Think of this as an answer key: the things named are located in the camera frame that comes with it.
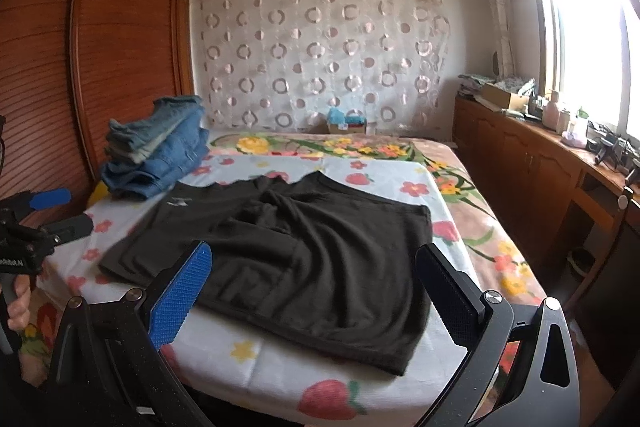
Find black shorts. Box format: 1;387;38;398
100;172;432;376

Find person's left hand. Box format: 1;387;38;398
8;274;32;333

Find white floral strawberry bedsheet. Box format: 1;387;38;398
38;156;472;426

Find folded light blue jeans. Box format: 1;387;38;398
105;95;203;165

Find black waste bin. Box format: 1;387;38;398
567;247;596;282

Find long wooden cabinet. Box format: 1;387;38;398
452;98;639;301

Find folded dark blue jeans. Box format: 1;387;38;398
101;108;208;199

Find brown wooden wardrobe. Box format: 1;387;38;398
1;0;193;225

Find cardboard box on cabinet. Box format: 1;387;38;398
480;83;529;112

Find pink bottle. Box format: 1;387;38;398
542;90;560;131

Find box with blue cloth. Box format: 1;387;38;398
326;107;367;134

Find pink circle-patterned curtain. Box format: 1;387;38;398
192;0;450;133

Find window with wooden frame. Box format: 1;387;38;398
538;0;639;141

